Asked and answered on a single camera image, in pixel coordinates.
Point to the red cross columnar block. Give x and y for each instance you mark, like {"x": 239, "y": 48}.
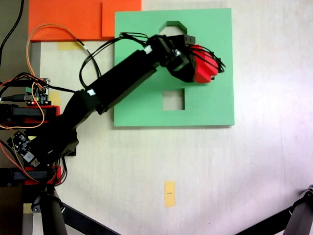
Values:
{"x": 204, "y": 72}

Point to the orange flat block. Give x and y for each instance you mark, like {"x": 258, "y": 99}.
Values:
{"x": 63, "y": 19}

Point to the green shape sorter board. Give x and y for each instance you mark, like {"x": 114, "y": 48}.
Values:
{"x": 207, "y": 110}

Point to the long yellow tape strip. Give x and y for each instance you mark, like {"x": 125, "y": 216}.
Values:
{"x": 68, "y": 46}

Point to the yellow tape marker with line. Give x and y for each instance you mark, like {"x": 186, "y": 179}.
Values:
{"x": 170, "y": 194}

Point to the small yellow tape patch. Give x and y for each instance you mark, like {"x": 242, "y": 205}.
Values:
{"x": 55, "y": 99}

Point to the red and black table clamp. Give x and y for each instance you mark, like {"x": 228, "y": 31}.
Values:
{"x": 24, "y": 111}
{"x": 14, "y": 176}

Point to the black driver circuit board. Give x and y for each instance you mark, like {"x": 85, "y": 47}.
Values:
{"x": 23, "y": 144}

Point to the black tripod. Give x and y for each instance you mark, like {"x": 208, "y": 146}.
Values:
{"x": 52, "y": 220}

